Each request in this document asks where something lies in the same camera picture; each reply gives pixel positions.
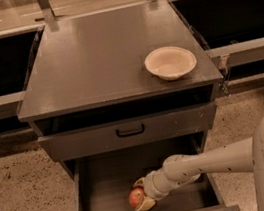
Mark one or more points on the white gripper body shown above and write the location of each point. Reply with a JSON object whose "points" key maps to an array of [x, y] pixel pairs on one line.
{"points": [[151, 185]]}

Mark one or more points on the red apple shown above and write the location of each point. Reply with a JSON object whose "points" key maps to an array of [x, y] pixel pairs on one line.
{"points": [[136, 197]]}

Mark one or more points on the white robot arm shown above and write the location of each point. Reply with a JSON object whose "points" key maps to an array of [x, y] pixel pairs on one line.
{"points": [[179, 170]]}

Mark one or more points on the open grey middle drawer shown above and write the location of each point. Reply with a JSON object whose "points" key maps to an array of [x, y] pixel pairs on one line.
{"points": [[103, 182]]}

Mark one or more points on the closed grey top drawer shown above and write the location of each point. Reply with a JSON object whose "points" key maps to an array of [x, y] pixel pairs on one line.
{"points": [[102, 139]]}

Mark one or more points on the grey drawer cabinet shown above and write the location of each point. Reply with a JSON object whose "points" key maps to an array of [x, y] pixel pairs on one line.
{"points": [[91, 72]]}

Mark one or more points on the white paper bowl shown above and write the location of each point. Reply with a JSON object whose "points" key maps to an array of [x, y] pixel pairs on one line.
{"points": [[170, 63]]}

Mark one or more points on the black drawer handle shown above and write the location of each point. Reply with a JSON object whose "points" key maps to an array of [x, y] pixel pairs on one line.
{"points": [[130, 132]]}

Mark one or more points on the metal latch bracket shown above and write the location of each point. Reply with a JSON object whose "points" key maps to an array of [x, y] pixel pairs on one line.
{"points": [[224, 68]]}

